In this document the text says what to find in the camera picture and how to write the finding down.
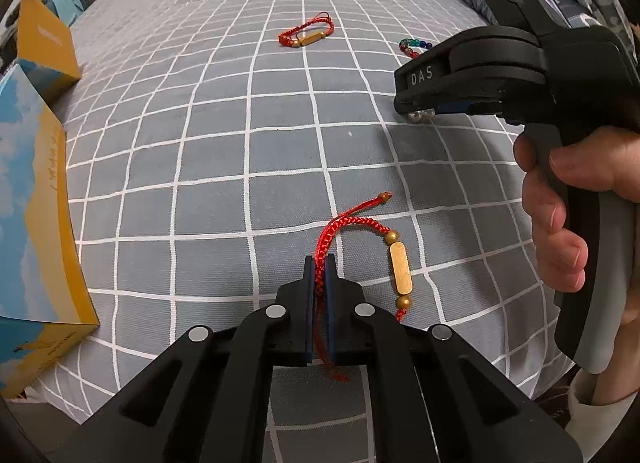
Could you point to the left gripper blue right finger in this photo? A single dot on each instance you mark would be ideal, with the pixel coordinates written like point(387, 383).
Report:
point(456, 106)

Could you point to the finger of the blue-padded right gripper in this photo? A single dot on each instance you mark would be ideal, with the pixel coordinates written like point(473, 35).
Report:
point(434, 397)

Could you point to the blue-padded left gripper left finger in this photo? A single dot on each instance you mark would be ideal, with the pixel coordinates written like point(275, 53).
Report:
point(206, 397)

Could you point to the person's right hand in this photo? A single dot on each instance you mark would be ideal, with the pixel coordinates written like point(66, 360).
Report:
point(561, 201)

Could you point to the blue yellow cardboard shoe box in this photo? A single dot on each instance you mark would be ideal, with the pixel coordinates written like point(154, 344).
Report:
point(45, 305)

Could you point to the grey checked bed sheet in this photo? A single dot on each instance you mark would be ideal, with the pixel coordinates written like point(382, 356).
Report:
point(209, 142)

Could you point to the teal suitcase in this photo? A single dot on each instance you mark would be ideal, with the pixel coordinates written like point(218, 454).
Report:
point(68, 11)

